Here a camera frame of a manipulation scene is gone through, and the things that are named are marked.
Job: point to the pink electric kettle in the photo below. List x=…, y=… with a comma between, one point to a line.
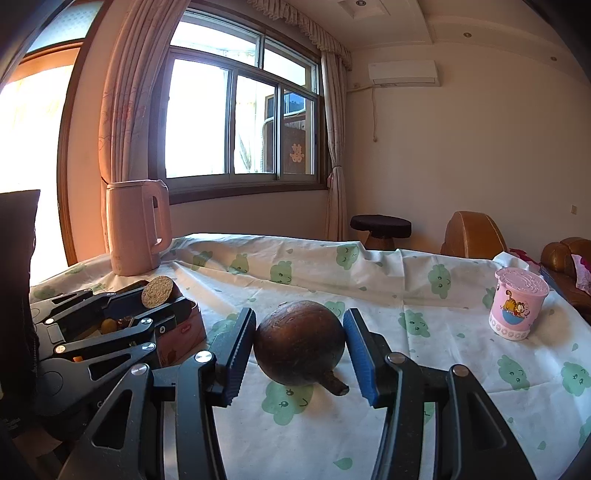
x=134, y=226

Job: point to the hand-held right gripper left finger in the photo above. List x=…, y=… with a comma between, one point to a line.
x=240, y=360

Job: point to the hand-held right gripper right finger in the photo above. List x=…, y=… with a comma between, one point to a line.
x=362, y=364

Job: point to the sliding glass window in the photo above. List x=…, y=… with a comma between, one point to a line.
x=240, y=129

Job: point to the pink cartoon cup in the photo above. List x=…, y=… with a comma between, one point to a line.
x=517, y=300

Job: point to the white air conditioner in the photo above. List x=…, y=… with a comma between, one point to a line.
x=404, y=73

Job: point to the brown round toy with stem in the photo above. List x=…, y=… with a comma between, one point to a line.
x=300, y=346

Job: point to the dark round stool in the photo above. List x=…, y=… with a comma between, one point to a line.
x=381, y=226

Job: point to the paper cut window decal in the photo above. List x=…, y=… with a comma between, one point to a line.
x=298, y=153

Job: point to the curtain valance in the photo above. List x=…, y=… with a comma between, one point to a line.
x=309, y=27

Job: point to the wooden door frame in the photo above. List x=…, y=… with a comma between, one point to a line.
x=67, y=184

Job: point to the green cloud print tablecloth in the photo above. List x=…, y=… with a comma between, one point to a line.
x=415, y=300

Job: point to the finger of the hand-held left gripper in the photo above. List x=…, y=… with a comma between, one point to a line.
x=134, y=332
x=124, y=300

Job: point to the rectangular metal tin box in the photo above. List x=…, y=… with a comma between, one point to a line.
x=184, y=332

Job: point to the toy orange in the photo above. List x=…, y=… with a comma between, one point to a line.
x=108, y=325

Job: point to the brown leather armchair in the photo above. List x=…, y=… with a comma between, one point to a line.
x=473, y=235
x=561, y=263

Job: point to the beige patterned curtain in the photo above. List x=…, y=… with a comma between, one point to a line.
x=336, y=138
x=134, y=92

